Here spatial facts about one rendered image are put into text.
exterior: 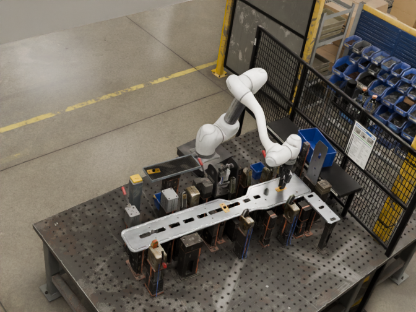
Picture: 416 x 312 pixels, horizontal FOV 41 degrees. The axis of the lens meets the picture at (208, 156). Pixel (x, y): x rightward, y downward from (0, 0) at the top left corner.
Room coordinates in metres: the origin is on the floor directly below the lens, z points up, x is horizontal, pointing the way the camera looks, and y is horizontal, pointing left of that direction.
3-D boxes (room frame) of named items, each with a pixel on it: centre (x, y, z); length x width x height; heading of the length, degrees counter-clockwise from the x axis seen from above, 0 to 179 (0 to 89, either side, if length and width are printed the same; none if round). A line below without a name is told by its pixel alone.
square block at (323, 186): (3.00, -0.83, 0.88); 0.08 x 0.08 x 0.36; 37
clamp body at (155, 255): (2.16, 0.20, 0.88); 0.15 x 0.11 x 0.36; 37
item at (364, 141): (3.19, -1.04, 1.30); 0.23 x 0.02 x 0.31; 37
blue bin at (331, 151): (3.34, -0.77, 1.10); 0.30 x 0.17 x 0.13; 27
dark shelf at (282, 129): (3.36, -0.77, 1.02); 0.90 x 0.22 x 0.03; 37
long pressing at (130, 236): (2.64, -0.15, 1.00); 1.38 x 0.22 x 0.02; 127
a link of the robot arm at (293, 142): (2.93, -0.53, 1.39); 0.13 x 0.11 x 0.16; 142
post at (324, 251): (2.72, -0.89, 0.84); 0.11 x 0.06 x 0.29; 37
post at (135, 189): (2.63, 0.43, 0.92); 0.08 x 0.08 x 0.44; 37
